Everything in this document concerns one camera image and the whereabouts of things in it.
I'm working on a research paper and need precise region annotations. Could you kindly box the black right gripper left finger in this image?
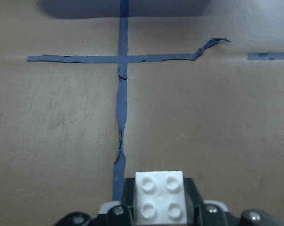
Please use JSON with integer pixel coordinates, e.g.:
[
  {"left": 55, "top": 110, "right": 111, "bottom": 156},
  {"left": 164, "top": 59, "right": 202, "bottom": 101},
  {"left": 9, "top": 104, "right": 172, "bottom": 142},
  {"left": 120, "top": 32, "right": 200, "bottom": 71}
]
[{"left": 121, "top": 178, "right": 135, "bottom": 226}]

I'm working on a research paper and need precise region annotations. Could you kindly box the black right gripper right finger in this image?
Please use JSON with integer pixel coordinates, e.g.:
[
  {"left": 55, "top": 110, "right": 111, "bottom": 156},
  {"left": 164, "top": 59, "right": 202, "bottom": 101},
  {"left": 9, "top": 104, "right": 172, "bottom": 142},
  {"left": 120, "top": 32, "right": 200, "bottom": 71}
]
[{"left": 184, "top": 178, "right": 204, "bottom": 226}]

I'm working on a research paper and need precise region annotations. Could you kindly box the white block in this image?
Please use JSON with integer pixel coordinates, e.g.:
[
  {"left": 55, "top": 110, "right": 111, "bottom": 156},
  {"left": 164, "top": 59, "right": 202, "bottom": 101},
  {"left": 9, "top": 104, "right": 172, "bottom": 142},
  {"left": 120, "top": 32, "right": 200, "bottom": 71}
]
[{"left": 133, "top": 171, "right": 187, "bottom": 226}]

